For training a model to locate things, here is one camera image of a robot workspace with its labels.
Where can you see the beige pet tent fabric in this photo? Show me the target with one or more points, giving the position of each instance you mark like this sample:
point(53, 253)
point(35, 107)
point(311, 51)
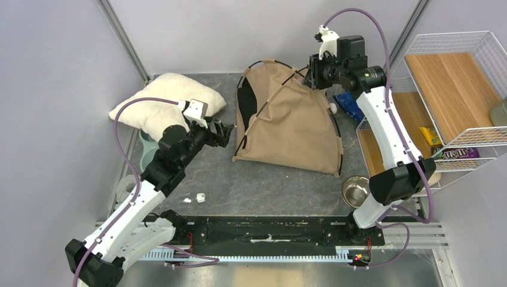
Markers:
point(289, 122)

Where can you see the white pompom toy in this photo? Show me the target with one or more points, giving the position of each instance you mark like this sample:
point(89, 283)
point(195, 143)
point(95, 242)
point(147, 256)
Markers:
point(333, 108)

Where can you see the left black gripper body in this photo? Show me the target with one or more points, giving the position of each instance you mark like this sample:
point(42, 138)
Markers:
point(216, 134)

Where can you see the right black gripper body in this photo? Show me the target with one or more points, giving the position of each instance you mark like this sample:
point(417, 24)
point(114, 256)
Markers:
point(313, 73)

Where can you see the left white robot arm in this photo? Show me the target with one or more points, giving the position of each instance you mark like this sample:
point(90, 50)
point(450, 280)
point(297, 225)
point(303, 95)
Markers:
point(103, 257)

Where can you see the white wire shelf rack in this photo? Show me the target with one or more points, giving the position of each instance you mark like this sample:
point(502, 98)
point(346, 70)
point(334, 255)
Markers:
point(452, 82)

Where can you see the small white plastic cap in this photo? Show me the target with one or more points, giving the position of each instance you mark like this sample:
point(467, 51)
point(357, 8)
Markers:
point(201, 197)

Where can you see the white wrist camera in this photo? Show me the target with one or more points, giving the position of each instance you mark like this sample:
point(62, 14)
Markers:
point(328, 42)
point(194, 112)

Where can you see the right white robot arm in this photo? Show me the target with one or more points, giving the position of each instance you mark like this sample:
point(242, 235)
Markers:
point(342, 61)

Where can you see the white fluffy pillow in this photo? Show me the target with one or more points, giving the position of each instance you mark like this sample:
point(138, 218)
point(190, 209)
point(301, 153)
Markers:
point(154, 117)

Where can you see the grey toilet paper roll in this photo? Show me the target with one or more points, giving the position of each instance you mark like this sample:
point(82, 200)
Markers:
point(125, 186)

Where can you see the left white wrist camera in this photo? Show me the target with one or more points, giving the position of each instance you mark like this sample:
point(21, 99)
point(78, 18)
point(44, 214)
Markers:
point(194, 112)

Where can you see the steel pet bowl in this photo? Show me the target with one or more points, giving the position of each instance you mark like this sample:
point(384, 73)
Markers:
point(355, 190)

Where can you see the yellow snack packet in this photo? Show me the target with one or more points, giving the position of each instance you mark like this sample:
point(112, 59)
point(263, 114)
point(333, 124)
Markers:
point(431, 136)

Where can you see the purple candy bag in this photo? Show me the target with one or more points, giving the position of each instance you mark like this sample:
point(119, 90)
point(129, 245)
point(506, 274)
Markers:
point(456, 153)

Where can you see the cream round object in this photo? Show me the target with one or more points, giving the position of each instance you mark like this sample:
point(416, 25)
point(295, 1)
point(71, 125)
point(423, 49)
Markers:
point(434, 178)

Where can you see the mint green bowl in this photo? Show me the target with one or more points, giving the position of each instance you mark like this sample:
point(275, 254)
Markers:
point(149, 148)

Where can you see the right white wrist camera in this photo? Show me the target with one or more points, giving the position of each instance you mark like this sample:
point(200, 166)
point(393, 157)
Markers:
point(328, 42)

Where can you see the blue chip bag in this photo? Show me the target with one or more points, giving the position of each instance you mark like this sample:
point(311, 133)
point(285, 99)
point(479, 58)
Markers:
point(349, 105)

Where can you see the clear glass jar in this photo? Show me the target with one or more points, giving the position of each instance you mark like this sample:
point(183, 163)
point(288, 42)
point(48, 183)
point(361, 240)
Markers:
point(498, 114)

